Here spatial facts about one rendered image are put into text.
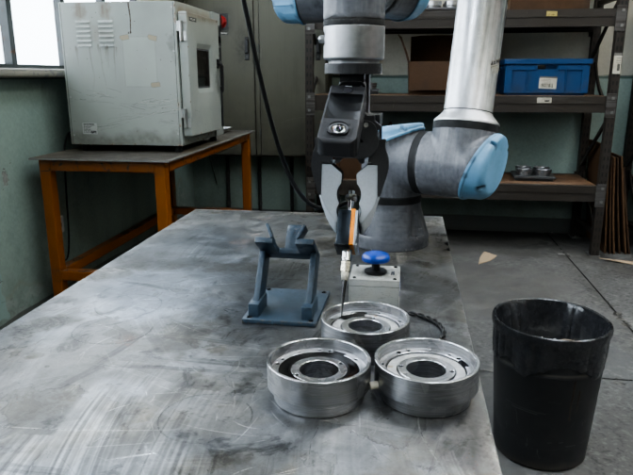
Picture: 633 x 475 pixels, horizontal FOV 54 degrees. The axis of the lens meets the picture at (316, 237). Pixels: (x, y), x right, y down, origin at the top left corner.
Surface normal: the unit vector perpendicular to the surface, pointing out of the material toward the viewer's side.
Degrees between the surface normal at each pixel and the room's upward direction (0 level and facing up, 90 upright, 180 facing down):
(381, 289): 90
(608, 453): 0
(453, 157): 76
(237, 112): 90
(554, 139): 90
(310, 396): 90
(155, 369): 0
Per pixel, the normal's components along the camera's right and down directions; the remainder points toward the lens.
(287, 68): -0.14, 0.25
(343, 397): 0.44, 0.22
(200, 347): 0.00, -0.97
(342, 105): -0.04, -0.70
